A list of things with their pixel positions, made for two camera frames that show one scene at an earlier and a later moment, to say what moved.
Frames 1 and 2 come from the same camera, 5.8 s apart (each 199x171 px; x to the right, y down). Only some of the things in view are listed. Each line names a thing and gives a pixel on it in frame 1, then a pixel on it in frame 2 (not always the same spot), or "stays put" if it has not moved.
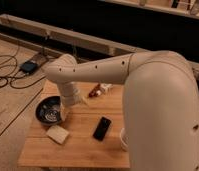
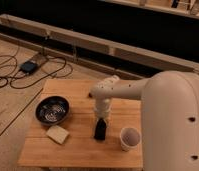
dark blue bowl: [48, 110] stays put
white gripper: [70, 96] to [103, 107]
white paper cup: [124, 139] stays put
